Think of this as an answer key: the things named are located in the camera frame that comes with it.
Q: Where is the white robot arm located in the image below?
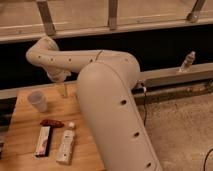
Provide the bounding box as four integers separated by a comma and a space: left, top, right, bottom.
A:
26, 36, 163, 171

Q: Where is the translucent plastic cup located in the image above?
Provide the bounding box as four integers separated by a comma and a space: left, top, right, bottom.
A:
27, 91, 47, 112

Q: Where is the wooden board table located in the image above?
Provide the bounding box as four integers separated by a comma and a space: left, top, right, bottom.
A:
0, 84, 105, 171

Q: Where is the white tube with cap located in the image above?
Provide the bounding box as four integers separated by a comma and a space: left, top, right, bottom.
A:
56, 122, 76, 165

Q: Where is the clear plastic bottle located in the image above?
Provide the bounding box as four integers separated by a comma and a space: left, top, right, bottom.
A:
179, 51, 195, 73

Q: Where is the black cable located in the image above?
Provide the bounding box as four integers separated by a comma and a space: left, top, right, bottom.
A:
139, 87, 148, 128

